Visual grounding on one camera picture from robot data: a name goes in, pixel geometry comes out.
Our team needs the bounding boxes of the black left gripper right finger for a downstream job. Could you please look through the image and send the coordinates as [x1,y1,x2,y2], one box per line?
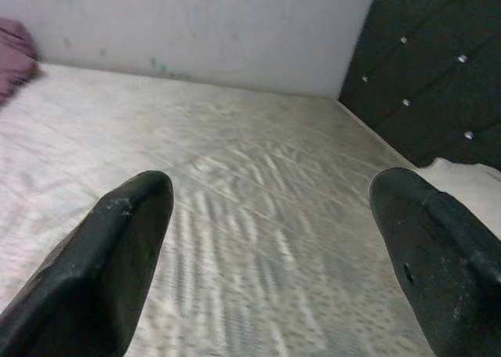
[369,166,501,357]

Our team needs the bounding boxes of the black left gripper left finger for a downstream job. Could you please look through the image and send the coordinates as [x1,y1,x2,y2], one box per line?
[0,170,175,357]

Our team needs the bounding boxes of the white pillow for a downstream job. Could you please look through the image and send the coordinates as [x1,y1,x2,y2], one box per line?
[413,157,501,240]

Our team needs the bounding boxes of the dark tufted headboard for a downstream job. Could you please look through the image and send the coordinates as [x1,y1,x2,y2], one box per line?
[338,0,501,170]

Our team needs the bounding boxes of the white quilted mattress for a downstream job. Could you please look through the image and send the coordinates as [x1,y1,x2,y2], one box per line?
[0,61,501,357]

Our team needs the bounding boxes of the pink cartoon print blanket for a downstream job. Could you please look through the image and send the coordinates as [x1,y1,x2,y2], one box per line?
[0,16,42,110]

